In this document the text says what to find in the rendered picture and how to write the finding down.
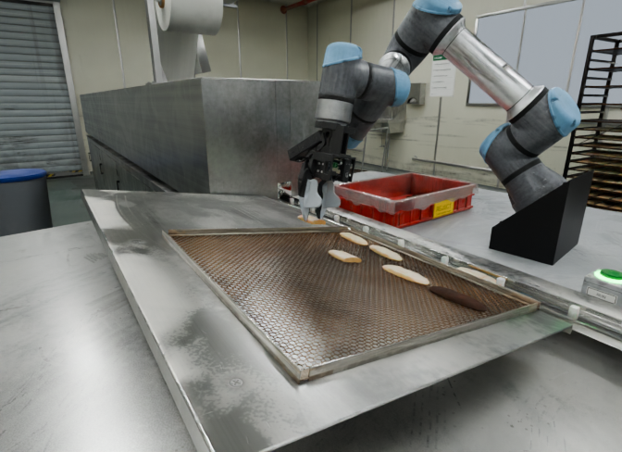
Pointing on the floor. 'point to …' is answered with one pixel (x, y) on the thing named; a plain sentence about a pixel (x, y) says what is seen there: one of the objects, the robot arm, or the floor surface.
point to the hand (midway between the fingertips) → (311, 213)
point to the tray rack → (611, 194)
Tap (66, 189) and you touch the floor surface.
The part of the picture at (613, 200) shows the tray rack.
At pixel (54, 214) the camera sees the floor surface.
